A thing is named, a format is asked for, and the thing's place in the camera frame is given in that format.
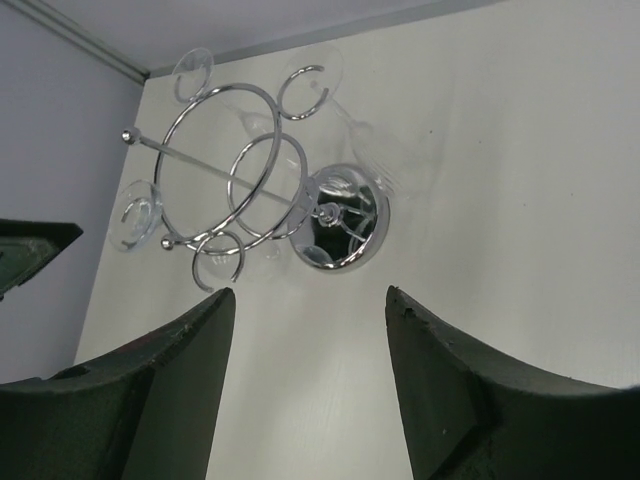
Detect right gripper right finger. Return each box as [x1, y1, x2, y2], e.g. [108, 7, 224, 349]
[385, 286, 639, 479]

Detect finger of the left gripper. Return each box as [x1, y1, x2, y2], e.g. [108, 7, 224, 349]
[1, 219, 83, 299]

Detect chrome wine glass rack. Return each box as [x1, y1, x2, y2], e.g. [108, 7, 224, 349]
[121, 83, 391, 292]

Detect left aluminium frame post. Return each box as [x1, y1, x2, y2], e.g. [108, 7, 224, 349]
[5, 1, 150, 85]

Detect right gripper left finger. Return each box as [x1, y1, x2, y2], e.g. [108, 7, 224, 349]
[1, 288, 235, 479]

